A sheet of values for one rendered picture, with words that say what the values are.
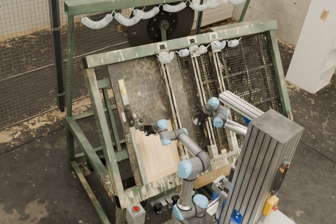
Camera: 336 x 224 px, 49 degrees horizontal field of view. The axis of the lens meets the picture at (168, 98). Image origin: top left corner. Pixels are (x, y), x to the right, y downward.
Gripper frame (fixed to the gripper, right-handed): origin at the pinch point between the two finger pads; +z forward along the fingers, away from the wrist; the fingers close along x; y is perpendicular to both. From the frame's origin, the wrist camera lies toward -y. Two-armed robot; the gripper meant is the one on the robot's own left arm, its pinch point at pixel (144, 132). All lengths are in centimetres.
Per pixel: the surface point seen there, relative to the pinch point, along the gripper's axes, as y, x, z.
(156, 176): 26, -30, 32
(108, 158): -21.6, -19.9, 24.4
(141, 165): 9.2, -22.9, 26.0
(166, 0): 15, 133, -1
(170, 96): 27.4, 40.2, 9.1
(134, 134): -1.8, 2.0, 18.9
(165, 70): 19, 63, 4
